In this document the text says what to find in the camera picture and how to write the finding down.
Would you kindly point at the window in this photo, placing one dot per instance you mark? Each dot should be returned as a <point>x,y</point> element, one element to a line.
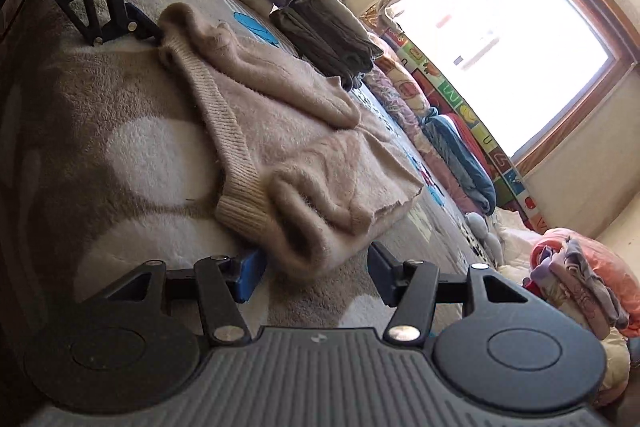
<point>510,42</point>

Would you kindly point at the colourful alphabet foam mat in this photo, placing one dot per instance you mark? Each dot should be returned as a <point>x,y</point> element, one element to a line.
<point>470,117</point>

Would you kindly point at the orange printed pillow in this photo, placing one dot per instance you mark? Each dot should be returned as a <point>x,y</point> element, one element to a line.
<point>400,82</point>

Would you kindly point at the pale blue plush toy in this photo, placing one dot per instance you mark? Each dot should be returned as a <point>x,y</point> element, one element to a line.
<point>482,237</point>

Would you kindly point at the blue folded quilt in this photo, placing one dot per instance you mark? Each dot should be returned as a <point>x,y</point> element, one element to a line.
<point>460,162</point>

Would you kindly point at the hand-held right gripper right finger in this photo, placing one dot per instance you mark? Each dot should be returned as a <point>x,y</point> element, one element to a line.
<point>382,272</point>

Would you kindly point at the white quilt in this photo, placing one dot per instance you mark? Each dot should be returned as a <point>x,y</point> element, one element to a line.
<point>520,237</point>

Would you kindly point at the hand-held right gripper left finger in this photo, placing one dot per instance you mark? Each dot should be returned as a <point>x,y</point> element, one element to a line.
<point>247,279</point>

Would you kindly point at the pink folded quilt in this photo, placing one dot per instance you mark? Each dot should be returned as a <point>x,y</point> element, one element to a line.
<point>615,267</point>

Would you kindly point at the tall stack of folded clothes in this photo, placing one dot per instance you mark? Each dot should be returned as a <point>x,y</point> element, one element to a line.
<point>575,287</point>

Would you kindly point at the cream pillow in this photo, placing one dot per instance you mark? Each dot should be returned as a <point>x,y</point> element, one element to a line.
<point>600,367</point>

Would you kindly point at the grey stack of folded clothes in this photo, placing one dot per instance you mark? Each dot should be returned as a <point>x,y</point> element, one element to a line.
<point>330,37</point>

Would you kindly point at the pink floral quilt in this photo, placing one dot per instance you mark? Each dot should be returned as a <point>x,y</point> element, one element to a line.
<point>400,112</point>

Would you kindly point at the beige knit sweater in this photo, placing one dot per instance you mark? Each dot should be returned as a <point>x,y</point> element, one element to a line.
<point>300,147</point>

